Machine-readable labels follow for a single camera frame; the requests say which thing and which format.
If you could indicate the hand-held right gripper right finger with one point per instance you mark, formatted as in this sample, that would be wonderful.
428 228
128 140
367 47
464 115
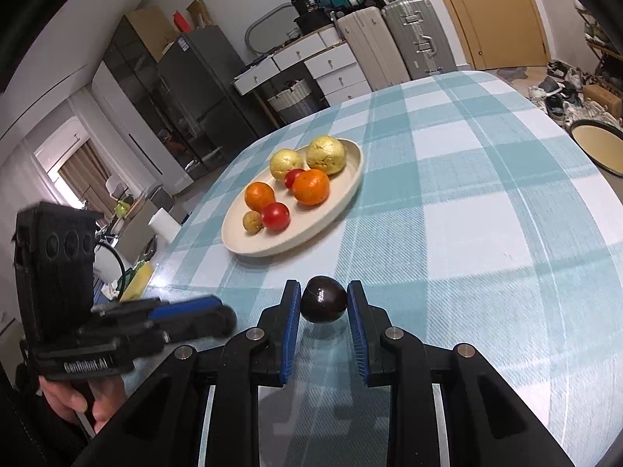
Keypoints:
357 331

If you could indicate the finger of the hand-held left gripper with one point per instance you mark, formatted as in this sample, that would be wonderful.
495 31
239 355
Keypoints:
190 305
209 323

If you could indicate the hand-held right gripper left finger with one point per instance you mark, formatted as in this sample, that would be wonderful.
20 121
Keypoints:
290 331

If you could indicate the dark purple plum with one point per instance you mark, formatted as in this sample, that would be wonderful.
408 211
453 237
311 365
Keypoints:
323 300

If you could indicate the cream round plate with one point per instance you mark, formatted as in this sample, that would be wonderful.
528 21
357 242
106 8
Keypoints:
292 239

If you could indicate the small yellow-brown round fruit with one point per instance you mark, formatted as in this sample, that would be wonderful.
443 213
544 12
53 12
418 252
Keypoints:
252 222

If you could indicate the red tomato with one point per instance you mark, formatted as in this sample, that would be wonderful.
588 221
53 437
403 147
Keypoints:
276 216
292 178

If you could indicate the small orange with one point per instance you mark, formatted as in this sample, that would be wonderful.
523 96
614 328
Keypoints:
259 195

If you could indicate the large orange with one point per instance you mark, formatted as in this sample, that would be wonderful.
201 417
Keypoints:
311 187

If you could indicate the person's left hand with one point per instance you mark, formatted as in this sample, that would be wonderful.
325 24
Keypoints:
63 396

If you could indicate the yellow packet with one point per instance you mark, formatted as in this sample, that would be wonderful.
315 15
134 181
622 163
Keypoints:
137 282

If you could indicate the white paper towel roll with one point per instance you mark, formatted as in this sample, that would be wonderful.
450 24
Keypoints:
164 225

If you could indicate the brown curtain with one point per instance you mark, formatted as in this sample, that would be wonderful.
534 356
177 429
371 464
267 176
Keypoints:
85 177

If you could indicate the grey trash bin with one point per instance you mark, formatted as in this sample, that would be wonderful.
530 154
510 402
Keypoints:
161 198

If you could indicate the white air conditioner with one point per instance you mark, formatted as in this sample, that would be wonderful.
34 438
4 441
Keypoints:
61 141

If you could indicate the teal checked tablecloth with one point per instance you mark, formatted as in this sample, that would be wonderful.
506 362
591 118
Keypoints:
486 253

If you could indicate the small yellow pear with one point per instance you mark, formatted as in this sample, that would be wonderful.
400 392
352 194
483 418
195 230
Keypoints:
284 161

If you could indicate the large yellow pear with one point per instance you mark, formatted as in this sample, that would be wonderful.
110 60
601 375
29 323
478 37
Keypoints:
326 154

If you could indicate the dark glass cabinet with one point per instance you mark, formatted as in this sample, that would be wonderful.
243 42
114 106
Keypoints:
141 97

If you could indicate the grey refrigerator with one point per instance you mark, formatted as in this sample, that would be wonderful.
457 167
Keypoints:
209 87

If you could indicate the woven laundry basket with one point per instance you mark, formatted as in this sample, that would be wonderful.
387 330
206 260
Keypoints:
292 102

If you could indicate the large cardboard box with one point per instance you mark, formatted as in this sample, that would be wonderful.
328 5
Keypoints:
151 31

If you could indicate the white drawer desk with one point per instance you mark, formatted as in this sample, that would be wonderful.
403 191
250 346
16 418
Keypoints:
336 65

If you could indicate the red bottle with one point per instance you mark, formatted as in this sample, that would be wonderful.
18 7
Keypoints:
181 20

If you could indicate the beige suitcase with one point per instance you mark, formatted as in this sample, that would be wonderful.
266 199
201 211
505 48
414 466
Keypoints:
372 48

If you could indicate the oval grey-framed mirror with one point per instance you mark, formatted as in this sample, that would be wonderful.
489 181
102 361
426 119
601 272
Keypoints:
267 27

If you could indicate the small cardboard box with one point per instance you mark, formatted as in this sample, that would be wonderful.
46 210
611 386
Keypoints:
198 12

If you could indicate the silver suitcase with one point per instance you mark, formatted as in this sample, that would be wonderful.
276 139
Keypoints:
418 39

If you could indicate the grey floor mat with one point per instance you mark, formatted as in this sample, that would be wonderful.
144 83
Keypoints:
512 73

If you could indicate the round black-rimmed tray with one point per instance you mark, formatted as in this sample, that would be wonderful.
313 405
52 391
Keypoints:
601 148

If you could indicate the pile of shoes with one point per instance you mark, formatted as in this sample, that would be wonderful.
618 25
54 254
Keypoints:
564 97

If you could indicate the wooden door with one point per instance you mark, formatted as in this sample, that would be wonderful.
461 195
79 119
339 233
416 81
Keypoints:
491 14

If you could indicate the wooden shoe rack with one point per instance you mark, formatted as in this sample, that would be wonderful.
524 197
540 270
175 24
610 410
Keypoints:
606 44

